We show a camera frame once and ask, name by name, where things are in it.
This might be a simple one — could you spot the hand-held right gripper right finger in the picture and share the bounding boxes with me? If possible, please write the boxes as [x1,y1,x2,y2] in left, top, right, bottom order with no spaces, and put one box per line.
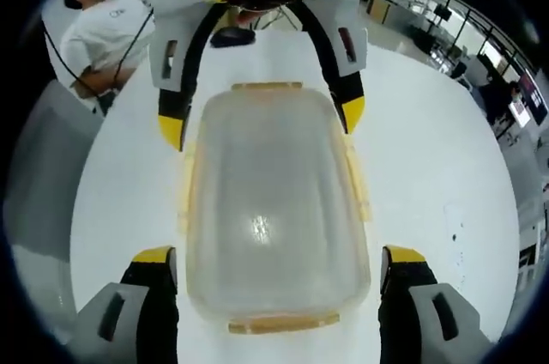
[378,245,493,364]

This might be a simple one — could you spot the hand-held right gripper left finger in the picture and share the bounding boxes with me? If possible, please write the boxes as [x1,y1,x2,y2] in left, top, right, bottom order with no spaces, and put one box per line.
[75,246,179,364]

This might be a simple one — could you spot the clear plastic buckle container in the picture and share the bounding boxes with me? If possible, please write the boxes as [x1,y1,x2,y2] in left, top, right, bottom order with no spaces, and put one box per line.
[178,80,374,336]

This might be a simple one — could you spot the person's left hand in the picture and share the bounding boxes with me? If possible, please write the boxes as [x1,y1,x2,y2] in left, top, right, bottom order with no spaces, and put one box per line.
[238,7,262,27]

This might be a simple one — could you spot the yellowish cabinet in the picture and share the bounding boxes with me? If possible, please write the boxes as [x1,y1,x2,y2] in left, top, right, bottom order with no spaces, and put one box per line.
[365,0,390,24]

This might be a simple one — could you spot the black computer mouse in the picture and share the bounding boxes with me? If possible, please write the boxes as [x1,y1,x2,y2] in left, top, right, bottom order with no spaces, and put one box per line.
[209,26,257,49]

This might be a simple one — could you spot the person's body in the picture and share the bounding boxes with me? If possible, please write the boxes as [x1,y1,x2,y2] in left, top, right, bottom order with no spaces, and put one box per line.
[59,0,156,101]

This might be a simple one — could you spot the black office chair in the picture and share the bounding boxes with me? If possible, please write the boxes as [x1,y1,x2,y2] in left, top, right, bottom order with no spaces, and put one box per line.
[449,60,470,81]

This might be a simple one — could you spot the red screen monitor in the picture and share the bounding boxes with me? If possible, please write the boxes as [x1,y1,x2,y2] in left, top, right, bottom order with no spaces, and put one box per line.
[516,73,549,127]

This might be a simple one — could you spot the black cable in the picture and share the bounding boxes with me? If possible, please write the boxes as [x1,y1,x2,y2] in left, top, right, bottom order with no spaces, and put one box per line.
[41,7,154,103]

